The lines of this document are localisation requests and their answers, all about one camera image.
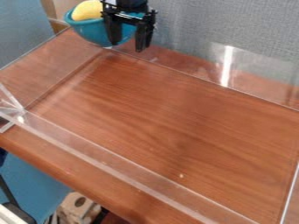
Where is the wooden block with hole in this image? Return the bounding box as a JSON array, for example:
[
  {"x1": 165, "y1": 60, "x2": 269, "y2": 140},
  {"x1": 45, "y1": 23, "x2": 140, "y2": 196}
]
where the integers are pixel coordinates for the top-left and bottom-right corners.
[{"x1": 57, "y1": 192, "x2": 101, "y2": 224}]

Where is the yellow toy banana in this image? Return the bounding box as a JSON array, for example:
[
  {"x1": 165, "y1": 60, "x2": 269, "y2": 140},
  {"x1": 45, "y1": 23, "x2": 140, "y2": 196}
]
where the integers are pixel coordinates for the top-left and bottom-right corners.
[{"x1": 70, "y1": 0, "x2": 102, "y2": 21}]

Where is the clear acrylic table barrier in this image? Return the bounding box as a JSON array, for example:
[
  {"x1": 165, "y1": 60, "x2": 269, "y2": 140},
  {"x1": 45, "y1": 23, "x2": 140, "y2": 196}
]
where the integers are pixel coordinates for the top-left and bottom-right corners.
[{"x1": 0, "y1": 30, "x2": 299, "y2": 224}]

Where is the blue plastic bowl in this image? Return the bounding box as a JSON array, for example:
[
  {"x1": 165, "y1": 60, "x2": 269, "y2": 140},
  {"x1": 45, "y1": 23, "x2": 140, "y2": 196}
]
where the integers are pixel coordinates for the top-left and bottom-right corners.
[{"x1": 64, "y1": 9, "x2": 136, "y2": 47}]

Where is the wooden shelf in background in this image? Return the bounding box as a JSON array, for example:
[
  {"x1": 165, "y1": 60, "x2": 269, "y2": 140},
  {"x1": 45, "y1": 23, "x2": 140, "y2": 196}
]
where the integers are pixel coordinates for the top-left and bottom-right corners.
[{"x1": 40, "y1": 0, "x2": 84, "y2": 33}]

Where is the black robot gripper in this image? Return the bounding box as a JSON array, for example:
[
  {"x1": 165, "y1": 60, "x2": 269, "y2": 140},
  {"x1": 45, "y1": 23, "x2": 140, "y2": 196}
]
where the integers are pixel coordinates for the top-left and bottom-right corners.
[{"x1": 100, "y1": 0, "x2": 156, "y2": 53}]

